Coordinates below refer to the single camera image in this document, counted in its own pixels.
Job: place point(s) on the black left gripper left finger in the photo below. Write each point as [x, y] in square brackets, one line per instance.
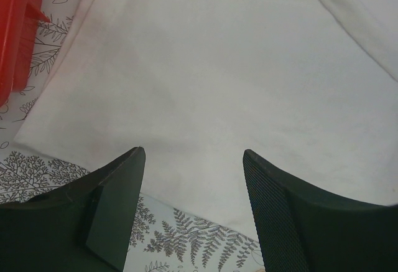
[84, 225]

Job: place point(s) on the floral patterned table mat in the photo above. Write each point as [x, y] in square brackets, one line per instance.
[163, 238]

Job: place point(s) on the white t-shirt with black print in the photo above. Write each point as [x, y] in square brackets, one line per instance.
[310, 85]

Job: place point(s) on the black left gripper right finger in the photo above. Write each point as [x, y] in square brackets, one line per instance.
[302, 227]

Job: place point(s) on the red plastic bin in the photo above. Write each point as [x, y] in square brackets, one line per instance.
[19, 23]

